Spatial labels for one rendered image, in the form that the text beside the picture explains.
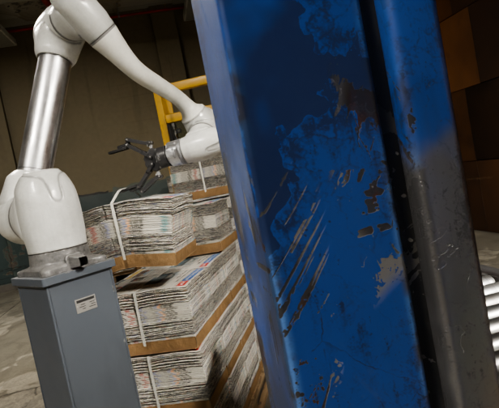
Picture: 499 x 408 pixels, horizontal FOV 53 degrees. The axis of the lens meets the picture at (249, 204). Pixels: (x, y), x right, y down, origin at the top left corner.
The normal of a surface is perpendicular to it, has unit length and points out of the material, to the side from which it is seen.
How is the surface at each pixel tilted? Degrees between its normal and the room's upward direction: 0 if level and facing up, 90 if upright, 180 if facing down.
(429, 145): 90
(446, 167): 90
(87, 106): 90
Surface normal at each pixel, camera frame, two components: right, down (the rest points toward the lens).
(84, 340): 0.71, -0.09
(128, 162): 0.16, 0.03
